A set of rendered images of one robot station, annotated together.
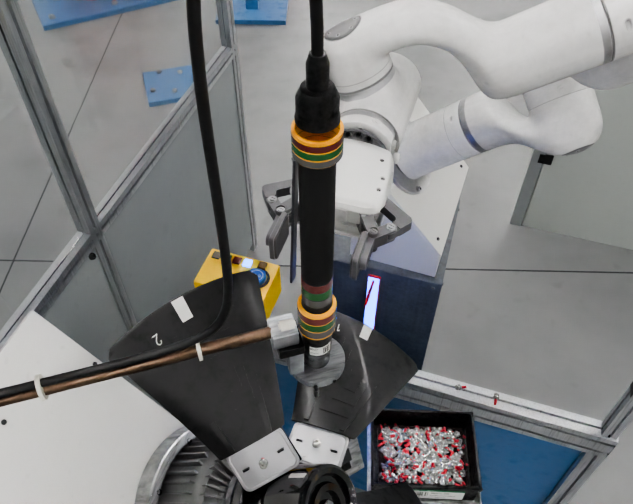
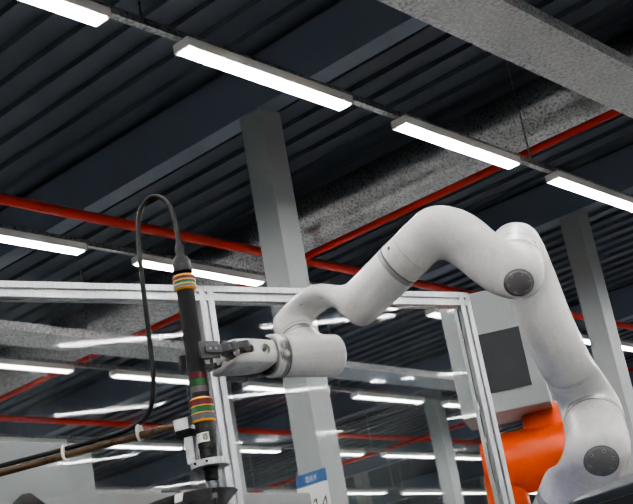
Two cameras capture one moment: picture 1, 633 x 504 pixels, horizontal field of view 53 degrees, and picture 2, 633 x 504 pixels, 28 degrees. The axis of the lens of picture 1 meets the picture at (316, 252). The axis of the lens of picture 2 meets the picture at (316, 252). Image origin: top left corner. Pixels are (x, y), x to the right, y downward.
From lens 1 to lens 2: 2.27 m
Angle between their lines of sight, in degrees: 76
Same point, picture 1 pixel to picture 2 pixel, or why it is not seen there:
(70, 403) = not seen: outside the picture
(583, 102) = (588, 414)
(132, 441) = not seen: outside the picture
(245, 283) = (226, 490)
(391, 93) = (299, 332)
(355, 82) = (280, 330)
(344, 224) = (227, 362)
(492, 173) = not seen: outside the picture
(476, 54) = (327, 291)
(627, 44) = (392, 258)
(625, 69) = (528, 335)
